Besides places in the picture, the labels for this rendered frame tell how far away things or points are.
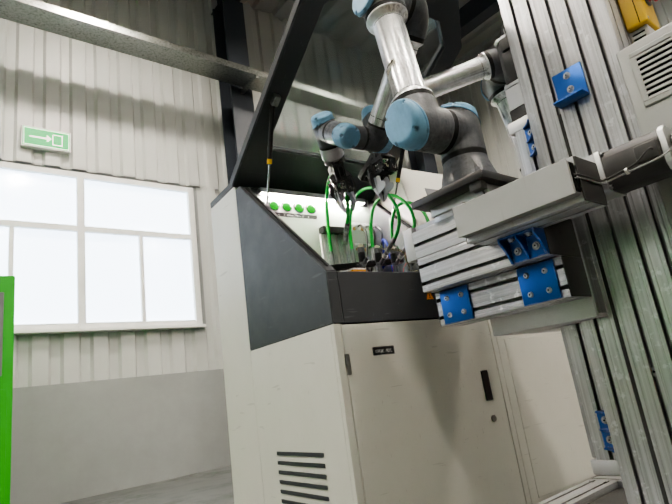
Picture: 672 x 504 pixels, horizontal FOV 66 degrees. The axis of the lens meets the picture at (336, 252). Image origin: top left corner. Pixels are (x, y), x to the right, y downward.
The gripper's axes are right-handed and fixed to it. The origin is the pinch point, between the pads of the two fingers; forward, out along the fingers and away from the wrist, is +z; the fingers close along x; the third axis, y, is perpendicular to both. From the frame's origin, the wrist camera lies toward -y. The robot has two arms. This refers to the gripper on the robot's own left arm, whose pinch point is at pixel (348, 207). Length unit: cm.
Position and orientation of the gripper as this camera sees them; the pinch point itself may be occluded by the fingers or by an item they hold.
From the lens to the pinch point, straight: 185.4
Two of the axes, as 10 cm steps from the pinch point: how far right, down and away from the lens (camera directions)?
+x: 9.4, -3.5, 0.6
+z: 2.8, 8.3, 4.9
